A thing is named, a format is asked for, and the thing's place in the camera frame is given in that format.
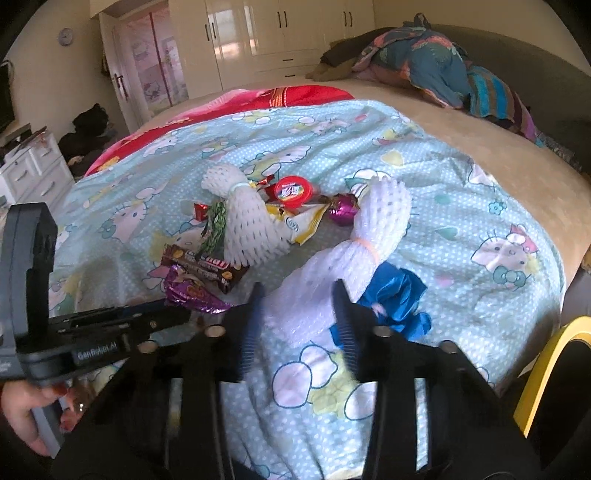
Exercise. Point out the round wall clock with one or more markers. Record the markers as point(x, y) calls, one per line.
point(66, 35)

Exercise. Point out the clothes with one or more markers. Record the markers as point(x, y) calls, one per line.
point(369, 230)

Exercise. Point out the yellow rimmed black bin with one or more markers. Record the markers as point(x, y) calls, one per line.
point(550, 364)

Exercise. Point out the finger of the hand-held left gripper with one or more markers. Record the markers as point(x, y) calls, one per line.
point(152, 318)

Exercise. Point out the person's left hand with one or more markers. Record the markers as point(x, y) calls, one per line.
point(18, 410)

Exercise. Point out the white dresser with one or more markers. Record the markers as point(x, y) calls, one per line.
point(32, 170)

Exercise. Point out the brown chocolate bar wrapper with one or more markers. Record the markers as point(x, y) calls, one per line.
point(203, 270)

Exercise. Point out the small red candy wrapper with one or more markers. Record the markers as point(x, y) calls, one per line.
point(201, 211)

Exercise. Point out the dark brown pillow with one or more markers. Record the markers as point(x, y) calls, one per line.
point(337, 55)

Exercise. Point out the light blue cartoon printed blanket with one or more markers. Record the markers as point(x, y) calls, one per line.
point(438, 221)

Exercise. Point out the yellow snack wrapper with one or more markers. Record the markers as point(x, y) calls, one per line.
point(305, 225)

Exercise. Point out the white door with pink print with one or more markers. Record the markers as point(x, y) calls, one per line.
point(147, 60)

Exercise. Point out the purple foil candy wrapper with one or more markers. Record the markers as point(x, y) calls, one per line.
point(341, 208)

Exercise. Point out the red gold candy wrapper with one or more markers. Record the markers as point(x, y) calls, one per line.
point(260, 183)

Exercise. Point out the red round plastic lid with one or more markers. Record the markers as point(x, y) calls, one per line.
point(294, 189)

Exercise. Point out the purple foil cone wrapper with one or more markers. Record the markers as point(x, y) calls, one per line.
point(189, 293)

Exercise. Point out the black television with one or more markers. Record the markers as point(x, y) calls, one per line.
point(5, 97)

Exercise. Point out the grey headboard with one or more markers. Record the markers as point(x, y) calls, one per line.
point(531, 55)

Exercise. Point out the cream wardrobe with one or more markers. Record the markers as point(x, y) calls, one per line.
point(277, 32)

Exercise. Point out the blue foil bag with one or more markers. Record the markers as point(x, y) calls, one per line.
point(401, 300)

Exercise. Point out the small white foam fruit net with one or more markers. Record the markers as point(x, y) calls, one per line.
point(244, 217)

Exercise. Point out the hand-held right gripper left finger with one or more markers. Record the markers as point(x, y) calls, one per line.
point(249, 339)

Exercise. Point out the black bag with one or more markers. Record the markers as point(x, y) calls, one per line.
point(87, 131)

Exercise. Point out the colourful quilt pile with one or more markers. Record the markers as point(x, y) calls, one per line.
point(415, 60)

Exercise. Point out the beige bed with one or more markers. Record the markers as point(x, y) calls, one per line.
point(508, 152)

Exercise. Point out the green patterned wrapper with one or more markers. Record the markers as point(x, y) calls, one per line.
point(214, 226)

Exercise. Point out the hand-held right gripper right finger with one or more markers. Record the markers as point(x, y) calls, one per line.
point(344, 334)

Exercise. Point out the red blanket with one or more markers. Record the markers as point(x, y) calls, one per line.
point(277, 99)

